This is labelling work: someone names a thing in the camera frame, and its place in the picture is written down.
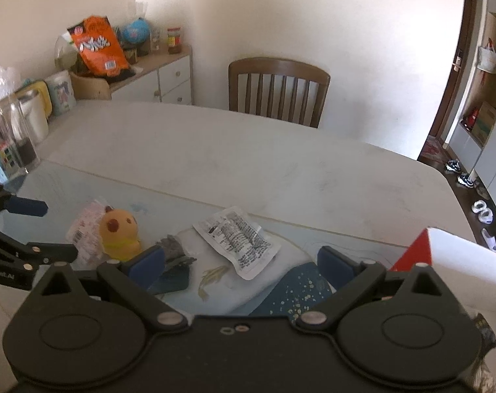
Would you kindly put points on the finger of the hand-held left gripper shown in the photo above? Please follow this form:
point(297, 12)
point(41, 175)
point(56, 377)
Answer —
point(27, 206)
point(47, 253)

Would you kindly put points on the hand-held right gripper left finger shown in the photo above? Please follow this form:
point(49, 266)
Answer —
point(148, 268)

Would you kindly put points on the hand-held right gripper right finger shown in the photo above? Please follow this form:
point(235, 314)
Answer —
point(334, 266)

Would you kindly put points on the pink white snack packet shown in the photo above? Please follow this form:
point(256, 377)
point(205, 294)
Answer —
point(84, 233)

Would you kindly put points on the yellow plush toy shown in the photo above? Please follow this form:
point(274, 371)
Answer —
point(119, 233)

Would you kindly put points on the white printed clear packet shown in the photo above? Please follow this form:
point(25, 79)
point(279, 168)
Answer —
point(237, 241)

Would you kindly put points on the red and white cardboard box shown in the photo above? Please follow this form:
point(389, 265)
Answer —
point(469, 266)

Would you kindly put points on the black snack packet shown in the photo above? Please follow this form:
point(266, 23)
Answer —
point(486, 331)

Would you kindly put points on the white marble desktop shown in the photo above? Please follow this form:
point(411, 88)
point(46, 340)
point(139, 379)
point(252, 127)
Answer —
point(231, 151)

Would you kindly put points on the small colourful box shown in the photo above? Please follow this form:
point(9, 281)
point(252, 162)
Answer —
point(2, 166)

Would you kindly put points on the clear glass jar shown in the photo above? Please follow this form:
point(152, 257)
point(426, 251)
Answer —
point(15, 131)

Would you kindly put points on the white kettle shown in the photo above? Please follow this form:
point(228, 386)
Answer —
point(36, 119)

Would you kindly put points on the white blue fish-print mat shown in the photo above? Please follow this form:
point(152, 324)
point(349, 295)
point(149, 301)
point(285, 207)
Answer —
point(240, 290)

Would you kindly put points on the yellow trimmed container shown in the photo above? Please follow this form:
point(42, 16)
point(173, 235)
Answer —
point(46, 99)

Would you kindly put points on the printed mug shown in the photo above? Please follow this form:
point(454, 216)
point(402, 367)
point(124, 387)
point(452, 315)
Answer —
point(62, 94)

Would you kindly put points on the clear plastic bag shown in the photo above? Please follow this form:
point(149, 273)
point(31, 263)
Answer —
point(4, 82)

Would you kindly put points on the light wooden stool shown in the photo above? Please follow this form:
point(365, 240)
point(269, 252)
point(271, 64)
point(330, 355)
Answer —
point(90, 88)

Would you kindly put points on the red patterned rug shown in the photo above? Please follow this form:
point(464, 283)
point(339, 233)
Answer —
point(433, 149)

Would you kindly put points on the dark sneaker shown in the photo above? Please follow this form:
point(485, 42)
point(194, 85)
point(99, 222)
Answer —
point(466, 180)
point(453, 166)

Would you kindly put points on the white slipper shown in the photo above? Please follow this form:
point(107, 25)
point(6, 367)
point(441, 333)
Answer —
point(493, 241)
point(482, 211)

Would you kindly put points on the orange snack bag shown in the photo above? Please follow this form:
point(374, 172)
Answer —
point(98, 45)

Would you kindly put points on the grey hallway cabinet unit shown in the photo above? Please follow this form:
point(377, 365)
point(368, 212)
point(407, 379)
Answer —
point(493, 163)

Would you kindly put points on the white sideboard cabinet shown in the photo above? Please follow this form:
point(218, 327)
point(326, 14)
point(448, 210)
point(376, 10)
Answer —
point(174, 73)

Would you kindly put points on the blue globe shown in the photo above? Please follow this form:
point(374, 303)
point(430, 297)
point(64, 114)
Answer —
point(135, 32)

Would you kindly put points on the brown wooden slat-back chair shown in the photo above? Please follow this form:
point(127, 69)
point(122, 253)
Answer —
point(278, 65)

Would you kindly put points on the brown cardboard carton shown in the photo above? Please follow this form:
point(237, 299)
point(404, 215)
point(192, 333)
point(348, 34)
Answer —
point(485, 123)

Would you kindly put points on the red-lid jar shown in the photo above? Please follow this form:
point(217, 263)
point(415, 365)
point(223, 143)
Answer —
point(175, 41)

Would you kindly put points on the silver door lock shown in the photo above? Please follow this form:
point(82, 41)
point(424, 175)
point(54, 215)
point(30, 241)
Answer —
point(458, 62)

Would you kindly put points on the white hanging tote bag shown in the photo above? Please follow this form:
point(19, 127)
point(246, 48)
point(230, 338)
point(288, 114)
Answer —
point(488, 58)

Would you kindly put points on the dark brown door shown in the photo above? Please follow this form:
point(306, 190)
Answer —
point(462, 28)

